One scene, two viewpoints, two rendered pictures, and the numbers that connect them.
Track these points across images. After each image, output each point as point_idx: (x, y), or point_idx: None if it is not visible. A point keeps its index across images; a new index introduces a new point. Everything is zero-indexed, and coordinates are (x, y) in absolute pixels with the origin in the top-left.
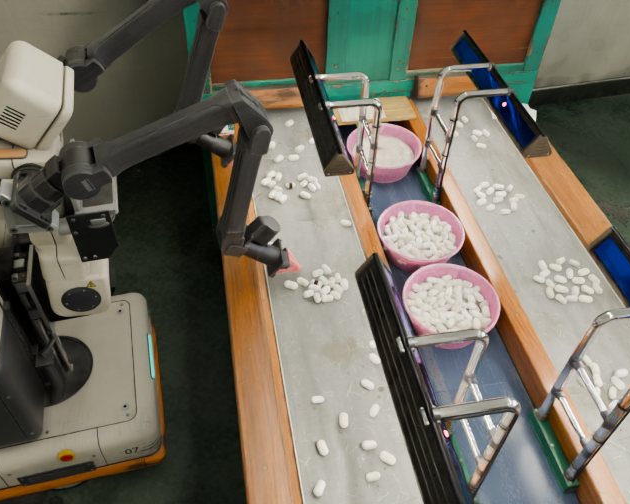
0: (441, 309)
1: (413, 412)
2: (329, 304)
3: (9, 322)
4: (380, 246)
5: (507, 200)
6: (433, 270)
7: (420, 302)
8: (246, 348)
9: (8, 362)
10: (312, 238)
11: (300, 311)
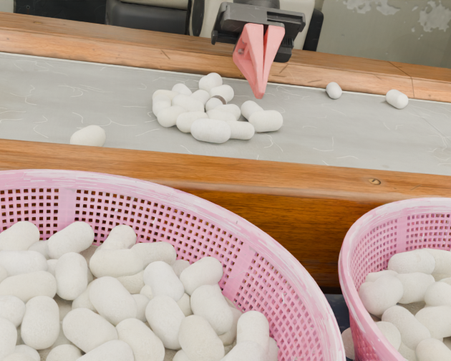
0: (36, 307)
1: None
2: (146, 114)
3: (185, 22)
4: (389, 194)
5: None
6: (301, 322)
7: (103, 251)
8: (42, 21)
9: (135, 26)
10: (385, 137)
11: (132, 87)
